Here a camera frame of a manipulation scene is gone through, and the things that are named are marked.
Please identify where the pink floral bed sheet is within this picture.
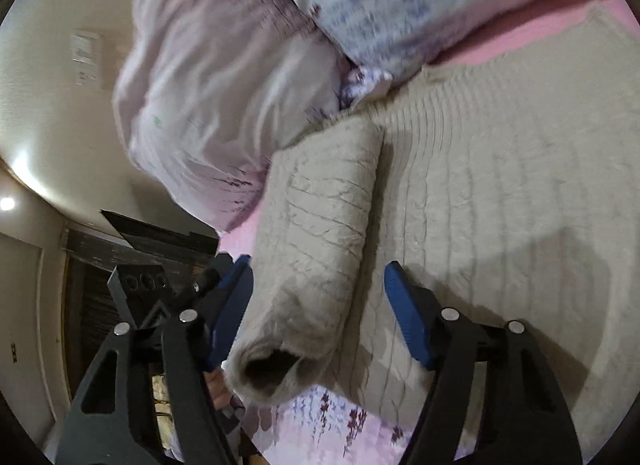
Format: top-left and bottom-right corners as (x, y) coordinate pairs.
(217, 0), (640, 465)

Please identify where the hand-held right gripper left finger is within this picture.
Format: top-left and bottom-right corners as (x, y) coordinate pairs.
(55, 255), (254, 465)

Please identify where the dark wooden cabinet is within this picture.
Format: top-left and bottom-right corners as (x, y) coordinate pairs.
(62, 225), (221, 396)

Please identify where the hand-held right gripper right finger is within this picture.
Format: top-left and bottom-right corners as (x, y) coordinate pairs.
(383, 260), (584, 465)

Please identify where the black flat panel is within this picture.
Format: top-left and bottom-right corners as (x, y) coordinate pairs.
(100, 210), (221, 257)

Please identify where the person's left hand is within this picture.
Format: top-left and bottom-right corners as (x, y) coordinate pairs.
(206, 370), (236, 413)

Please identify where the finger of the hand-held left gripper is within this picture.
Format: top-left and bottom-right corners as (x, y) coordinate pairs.
(192, 254), (235, 313)

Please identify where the white wall switch panel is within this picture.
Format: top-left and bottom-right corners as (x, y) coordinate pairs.
(70, 32), (104, 86)

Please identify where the pink-white lavender print pillow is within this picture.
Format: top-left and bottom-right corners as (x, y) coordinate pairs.
(112, 0), (353, 235)

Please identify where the beige cable-knit sweater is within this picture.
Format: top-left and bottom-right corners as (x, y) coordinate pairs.
(222, 5), (640, 451)

